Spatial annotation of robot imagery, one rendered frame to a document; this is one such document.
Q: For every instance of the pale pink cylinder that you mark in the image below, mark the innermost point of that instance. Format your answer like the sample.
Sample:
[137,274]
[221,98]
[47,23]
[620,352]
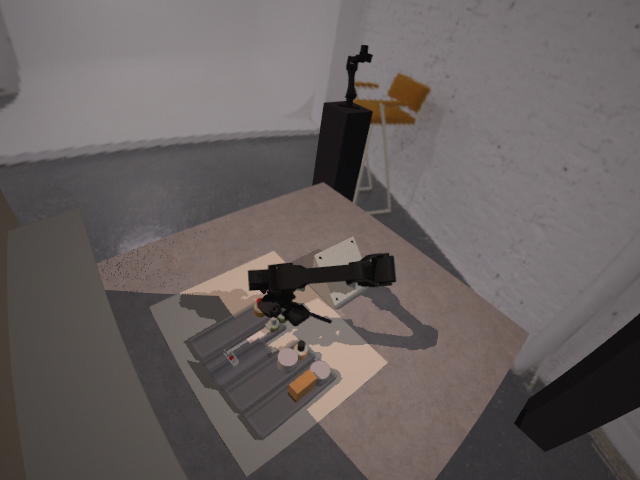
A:
[287,360]
[321,370]

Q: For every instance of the orange block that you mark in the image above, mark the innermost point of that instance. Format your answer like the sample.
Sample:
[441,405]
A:
[302,385]

